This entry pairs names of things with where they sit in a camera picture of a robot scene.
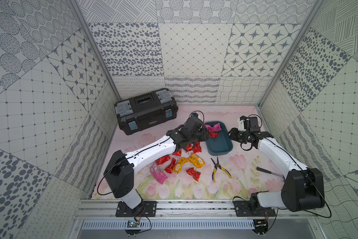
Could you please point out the yellow handled pliers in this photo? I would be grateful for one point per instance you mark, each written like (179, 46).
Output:
(218, 166)

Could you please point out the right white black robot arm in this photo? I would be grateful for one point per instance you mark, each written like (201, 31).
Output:
(303, 187)

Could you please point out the black plastic toolbox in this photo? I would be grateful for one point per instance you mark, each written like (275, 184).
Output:
(145, 111)

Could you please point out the red tea bag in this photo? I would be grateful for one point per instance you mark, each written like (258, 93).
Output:
(194, 174)
(178, 153)
(163, 160)
(197, 147)
(190, 147)
(213, 134)
(170, 168)

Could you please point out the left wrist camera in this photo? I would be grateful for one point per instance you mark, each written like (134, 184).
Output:
(194, 114)

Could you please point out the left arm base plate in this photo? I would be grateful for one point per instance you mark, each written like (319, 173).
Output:
(146, 208)

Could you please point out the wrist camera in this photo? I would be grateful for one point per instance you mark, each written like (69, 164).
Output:
(194, 114)
(242, 123)

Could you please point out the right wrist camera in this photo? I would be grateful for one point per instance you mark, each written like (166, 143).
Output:
(242, 123)

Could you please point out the black screwdriver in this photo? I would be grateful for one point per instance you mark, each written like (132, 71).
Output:
(269, 172)

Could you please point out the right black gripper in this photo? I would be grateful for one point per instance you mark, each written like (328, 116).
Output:
(234, 131)

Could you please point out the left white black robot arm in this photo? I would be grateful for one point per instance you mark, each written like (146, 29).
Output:
(122, 167)

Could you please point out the teal plastic storage box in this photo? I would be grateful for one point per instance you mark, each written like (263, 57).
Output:
(222, 144)

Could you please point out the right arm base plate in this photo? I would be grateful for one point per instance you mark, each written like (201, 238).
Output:
(245, 209)

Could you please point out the yellow tea bag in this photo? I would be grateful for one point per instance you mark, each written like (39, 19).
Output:
(178, 166)
(196, 160)

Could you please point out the aluminium mounting rail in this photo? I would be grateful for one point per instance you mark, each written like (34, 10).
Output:
(165, 209)

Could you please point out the magenta tea bag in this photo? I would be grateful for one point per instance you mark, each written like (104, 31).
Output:
(213, 128)
(158, 174)

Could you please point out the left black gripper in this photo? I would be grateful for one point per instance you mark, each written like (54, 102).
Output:
(201, 133)

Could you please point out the white ventilation grille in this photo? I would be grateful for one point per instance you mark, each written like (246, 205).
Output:
(193, 224)

